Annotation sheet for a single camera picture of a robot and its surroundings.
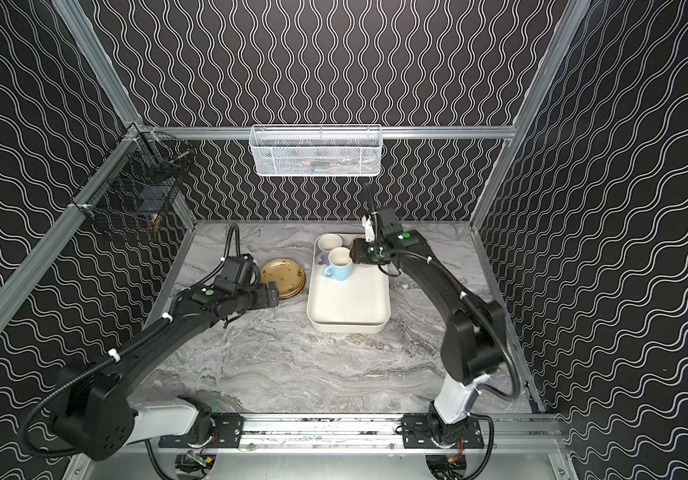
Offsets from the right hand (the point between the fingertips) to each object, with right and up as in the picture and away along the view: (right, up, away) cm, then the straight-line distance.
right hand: (359, 254), depth 87 cm
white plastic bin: (+1, -16, +8) cm, 18 cm away
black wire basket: (-70, +24, +7) cm, 75 cm away
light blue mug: (-6, -4, +9) cm, 11 cm away
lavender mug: (-11, +4, +17) cm, 21 cm away
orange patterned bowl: (0, +5, -10) cm, 11 cm away
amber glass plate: (-23, -8, +14) cm, 28 cm away
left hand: (-27, -11, -2) cm, 29 cm away
